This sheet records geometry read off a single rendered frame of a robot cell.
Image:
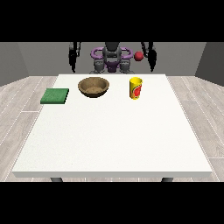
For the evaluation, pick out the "green square pad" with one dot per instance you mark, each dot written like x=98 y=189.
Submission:
x=54 y=96

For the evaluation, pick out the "dark table leg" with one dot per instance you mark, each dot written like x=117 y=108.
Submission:
x=56 y=179
x=167 y=179

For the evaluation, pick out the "grey robot trunk purple rings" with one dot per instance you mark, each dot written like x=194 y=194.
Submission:
x=111 y=59

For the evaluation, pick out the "yellow cup with melon print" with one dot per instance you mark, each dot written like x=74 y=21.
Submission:
x=135 y=88

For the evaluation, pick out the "small red ball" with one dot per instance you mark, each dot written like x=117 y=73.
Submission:
x=139 y=56

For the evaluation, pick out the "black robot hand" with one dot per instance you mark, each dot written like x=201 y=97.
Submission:
x=73 y=57
x=151 y=57

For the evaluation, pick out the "brown wooden bowl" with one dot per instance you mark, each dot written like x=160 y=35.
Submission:
x=93 y=87

